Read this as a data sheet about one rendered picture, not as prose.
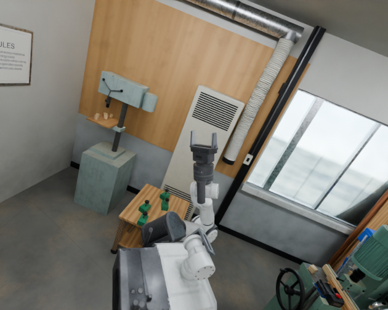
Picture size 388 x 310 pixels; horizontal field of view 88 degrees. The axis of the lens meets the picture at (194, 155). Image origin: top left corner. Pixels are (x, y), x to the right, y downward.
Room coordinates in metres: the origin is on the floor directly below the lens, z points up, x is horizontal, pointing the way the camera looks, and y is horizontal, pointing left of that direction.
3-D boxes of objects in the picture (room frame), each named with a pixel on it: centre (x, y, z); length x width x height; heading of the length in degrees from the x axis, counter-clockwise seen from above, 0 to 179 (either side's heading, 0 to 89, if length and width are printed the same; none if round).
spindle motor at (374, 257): (1.14, -1.34, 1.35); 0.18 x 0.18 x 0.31
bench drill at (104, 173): (2.11, 0.89, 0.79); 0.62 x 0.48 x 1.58; 90
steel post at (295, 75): (2.39, -0.65, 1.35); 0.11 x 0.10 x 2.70; 89
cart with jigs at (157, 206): (1.72, 0.12, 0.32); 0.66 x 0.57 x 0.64; 178
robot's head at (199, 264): (0.46, -0.13, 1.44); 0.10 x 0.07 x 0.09; 29
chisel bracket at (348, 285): (1.14, -1.36, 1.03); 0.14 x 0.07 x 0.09; 97
